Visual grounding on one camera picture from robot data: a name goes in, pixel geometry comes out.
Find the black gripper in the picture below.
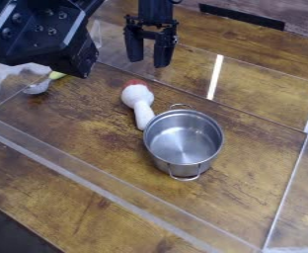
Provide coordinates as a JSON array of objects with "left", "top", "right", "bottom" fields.
[{"left": 124, "top": 0, "right": 179, "bottom": 68}]

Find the green handled metal spoon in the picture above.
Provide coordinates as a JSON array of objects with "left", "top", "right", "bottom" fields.
[{"left": 24, "top": 71, "right": 65, "bottom": 95}]

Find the white red toy mushroom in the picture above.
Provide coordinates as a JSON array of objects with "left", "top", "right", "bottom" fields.
[{"left": 121, "top": 79, "right": 155, "bottom": 130}]

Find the black strip on table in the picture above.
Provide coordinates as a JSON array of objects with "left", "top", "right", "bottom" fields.
[{"left": 199, "top": 3, "right": 286, "bottom": 31}]

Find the small steel pot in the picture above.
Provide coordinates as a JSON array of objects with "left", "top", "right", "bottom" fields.
[{"left": 144, "top": 104, "right": 226, "bottom": 182}]

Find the clear acrylic enclosure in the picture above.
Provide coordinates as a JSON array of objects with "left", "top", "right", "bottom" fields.
[{"left": 0, "top": 0, "right": 308, "bottom": 253}]

